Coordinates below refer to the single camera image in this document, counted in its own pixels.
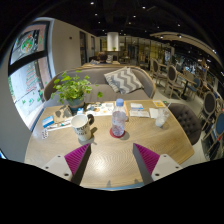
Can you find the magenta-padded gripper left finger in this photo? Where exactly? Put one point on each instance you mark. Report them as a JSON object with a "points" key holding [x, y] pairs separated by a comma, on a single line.
{"points": [[76, 160]]}

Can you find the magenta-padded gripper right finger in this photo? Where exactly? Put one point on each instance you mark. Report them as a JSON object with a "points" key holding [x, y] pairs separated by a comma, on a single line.
{"points": [[147, 160]]}

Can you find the clear blue-capped water bottle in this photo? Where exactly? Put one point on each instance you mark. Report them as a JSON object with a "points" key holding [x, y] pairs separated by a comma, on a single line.
{"points": [[119, 123]]}

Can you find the white pen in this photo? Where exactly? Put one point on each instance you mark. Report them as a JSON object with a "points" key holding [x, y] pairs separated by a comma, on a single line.
{"points": [[60, 126]]}

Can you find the small patterned card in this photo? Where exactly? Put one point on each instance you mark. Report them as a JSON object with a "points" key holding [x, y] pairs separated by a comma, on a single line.
{"points": [[45, 133]]}

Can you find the clear plastic cup with straw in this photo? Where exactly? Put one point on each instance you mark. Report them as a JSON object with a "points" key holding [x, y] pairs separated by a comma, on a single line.
{"points": [[161, 120]]}

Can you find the flat round red coaster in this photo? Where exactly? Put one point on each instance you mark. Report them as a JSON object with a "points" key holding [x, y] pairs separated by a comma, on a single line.
{"points": [[113, 135]]}

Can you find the white paper napkin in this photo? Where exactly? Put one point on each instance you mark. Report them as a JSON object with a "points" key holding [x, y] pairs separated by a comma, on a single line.
{"points": [[153, 113]]}

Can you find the white paper leaflets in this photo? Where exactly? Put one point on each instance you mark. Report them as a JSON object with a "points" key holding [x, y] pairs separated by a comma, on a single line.
{"points": [[139, 113]]}

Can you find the blue and white small box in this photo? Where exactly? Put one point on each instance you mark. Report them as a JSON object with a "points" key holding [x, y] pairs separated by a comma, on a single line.
{"points": [[48, 121]]}

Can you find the brown cardboard stand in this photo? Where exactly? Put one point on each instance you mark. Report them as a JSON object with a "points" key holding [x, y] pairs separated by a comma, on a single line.
{"points": [[62, 114]]}

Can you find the small blue carton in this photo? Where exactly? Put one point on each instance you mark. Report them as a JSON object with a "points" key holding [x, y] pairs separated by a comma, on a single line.
{"points": [[80, 111]]}

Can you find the blue and white card pack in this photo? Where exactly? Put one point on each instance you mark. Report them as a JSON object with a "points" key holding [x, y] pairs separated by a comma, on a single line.
{"points": [[136, 106]]}

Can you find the dark grey tufted armchair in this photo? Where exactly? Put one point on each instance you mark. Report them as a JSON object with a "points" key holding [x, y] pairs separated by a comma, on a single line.
{"points": [[186, 121]]}

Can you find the yellow card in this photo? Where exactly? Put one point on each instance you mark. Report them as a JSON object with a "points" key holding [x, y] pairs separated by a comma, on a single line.
{"points": [[159, 103]]}

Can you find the printed menu brochure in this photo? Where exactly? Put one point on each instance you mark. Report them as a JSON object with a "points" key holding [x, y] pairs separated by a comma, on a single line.
{"points": [[103, 108]]}

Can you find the green potted plant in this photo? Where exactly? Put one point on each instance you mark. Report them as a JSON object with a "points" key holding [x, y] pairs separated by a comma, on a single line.
{"points": [[71, 88]]}

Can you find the grey wood-framed sofa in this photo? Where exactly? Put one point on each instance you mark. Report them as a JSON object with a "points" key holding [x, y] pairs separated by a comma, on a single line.
{"points": [[106, 95]]}

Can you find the grey chevron pillow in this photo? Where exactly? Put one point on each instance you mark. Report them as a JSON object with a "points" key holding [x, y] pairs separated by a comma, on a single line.
{"points": [[123, 80]]}

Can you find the group of dining chairs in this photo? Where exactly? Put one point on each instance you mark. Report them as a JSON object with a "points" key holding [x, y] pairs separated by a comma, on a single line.
{"points": [[171, 78]]}

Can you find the window with painted decals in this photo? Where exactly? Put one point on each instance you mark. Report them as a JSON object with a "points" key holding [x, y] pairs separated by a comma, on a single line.
{"points": [[26, 83]]}

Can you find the person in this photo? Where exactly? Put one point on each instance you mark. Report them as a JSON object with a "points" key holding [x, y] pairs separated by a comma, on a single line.
{"points": [[101, 58]]}

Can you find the ceiling spot lights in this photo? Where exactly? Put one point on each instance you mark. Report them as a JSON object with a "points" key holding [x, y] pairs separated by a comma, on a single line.
{"points": [[143, 7]]}

